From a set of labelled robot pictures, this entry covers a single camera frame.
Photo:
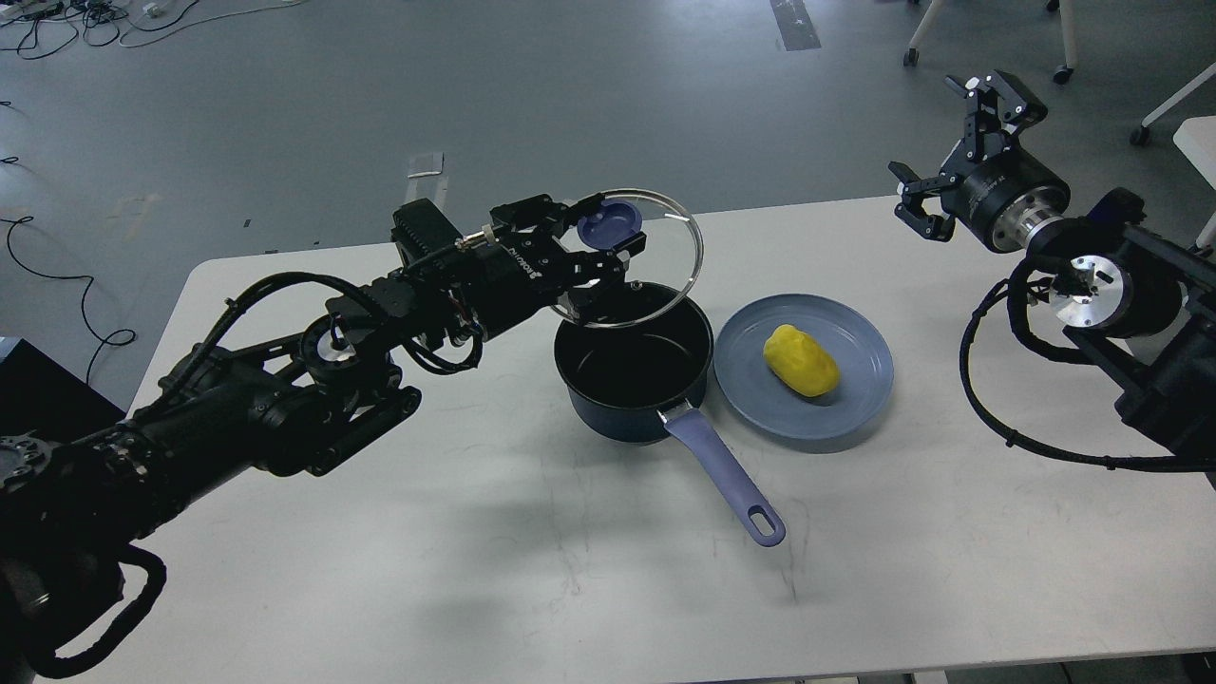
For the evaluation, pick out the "blue plate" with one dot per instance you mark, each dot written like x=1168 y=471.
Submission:
x=823 y=423

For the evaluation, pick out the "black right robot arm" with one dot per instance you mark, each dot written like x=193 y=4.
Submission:
x=1096 y=291

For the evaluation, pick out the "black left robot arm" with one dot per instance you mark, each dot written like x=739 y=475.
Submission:
x=295 y=376

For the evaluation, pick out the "white chair leg right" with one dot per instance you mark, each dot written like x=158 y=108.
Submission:
x=1196 y=144

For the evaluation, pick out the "black box at left edge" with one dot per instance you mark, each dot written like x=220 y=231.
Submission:
x=40 y=397

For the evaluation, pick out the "dark blue saucepan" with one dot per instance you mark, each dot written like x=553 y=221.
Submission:
x=644 y=378

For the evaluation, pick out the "white chair leg with caster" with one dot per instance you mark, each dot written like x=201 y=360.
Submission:
x=1063 y=12

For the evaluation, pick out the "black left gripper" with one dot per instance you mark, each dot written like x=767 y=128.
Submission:
x=546 y=252

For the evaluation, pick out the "glass lid with blue knob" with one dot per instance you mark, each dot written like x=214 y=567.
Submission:
x=666 y=262

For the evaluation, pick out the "yellow potato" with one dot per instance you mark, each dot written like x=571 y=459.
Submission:
x=800 y=362

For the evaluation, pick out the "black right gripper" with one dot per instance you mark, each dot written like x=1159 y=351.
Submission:
x=988 y=183

